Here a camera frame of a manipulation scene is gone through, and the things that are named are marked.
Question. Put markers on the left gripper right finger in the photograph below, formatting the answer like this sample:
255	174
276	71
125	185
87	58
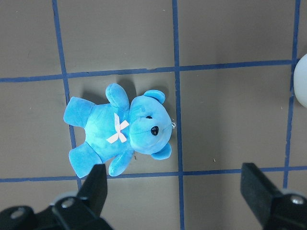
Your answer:
274	208

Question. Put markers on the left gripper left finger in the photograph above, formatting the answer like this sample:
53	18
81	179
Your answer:
78	212

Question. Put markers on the white trash can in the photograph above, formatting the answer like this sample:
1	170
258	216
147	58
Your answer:
300	81

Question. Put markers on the blue teddy bear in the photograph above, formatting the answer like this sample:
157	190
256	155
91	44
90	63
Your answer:
116	130

